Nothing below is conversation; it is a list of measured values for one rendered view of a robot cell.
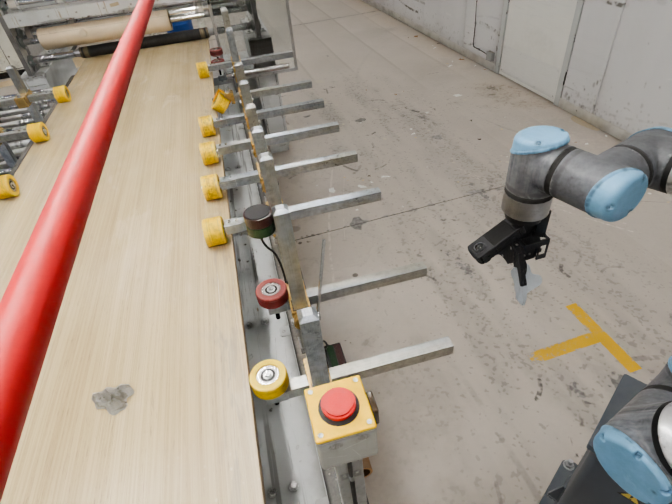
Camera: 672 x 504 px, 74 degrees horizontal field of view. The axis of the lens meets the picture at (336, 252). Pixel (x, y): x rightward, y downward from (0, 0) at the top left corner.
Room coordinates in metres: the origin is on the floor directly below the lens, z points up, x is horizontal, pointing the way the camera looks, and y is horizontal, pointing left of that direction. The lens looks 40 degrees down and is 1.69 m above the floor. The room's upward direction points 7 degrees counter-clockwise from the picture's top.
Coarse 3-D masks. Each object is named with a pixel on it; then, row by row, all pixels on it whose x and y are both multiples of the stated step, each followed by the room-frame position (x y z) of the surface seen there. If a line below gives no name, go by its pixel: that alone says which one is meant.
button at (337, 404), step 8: (328, 392) 0.29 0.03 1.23; (336, 392) 0.29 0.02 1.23; (344, 392) 0.29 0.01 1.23; (328, 400) 0.28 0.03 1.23; (336, 400) 0.28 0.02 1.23; (344, 400) 0.28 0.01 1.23; (352, 400) 0.28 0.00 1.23; (328, 408) 0.27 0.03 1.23; (336, 408) 0.27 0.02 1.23; (344, 408) 0.27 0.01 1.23; (352, 408) 0.27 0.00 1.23; (328, 416) 0.26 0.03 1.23; (336, 416) 0.26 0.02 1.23; (344, 416) 0.26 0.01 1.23
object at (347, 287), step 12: (420, 264) 0.88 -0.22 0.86; (360, 276) 0.86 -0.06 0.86; (372, 276) 0.86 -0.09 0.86; (384, 276) 0.85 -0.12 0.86; (396, 276) 0.85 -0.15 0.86; (408, 276) 0.86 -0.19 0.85; (420, 276) 0.86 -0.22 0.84; (312, 288) 0.84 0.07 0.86; (324, 288) 0.83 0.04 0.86; (336, 288) 0.83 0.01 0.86; (348, 288) 0.83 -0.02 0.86; (360, 288) 0.83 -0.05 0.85; (372, 288) 0.84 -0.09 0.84; (288, 300) 0.80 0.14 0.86; (312, 300) 0.81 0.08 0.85; (324, 300) 0.82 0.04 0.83; (276, 312) 0.79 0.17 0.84
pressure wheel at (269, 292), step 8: (264, 280) 0.84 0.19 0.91; (272, 280) 0.84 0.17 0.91; (280, 280) 0.83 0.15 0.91; (256, 288) 0.82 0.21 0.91; (264, 288) 0.81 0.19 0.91; (272, 288) 0.80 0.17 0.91; (280, 288) 0.80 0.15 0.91; (256, 296) 0.79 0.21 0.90; (264, 296) 0.78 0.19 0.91; (272, 296) 0.78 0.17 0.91; (280, 296) 0.78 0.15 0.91; (288, 296) 0.80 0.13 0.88; (264, 304) 0.77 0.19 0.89; (272, 304) 0.77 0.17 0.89; (280, 304) 0.77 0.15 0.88
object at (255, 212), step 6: (258, 204) 0.80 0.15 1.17; (246, 210) 0.78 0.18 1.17; (252, 210) 0.78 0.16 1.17; (258, 210) 0.77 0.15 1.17; (264, 210) 0.77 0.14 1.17; (246, 216) 0.76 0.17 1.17; (252, 216) 0.76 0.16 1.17; (258, 216) 0.75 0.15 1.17; (264, 216) 0.75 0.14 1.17; (264, 228) 0.75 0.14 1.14; (276, 234) 0.76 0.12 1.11; (282, 270) 0.77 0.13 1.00
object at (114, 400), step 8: (120, 384) 0.58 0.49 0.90; (128, 384) 0.57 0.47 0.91; (96, 392) 0.56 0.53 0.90; (104, 392) 0.55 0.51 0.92; (112, 392) 0.55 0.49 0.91; (120, 392) 0.55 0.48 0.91; (128, 392) 0.55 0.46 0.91; (96, 400) 0.54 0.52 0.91; (104, 400) 0.54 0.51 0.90; (112, 400) 0.53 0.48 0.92; (120, 400) 0.53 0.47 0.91; (104, 408) 0.52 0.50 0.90; (112, 408) 0.52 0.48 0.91; (120, 408) 0.51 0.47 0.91
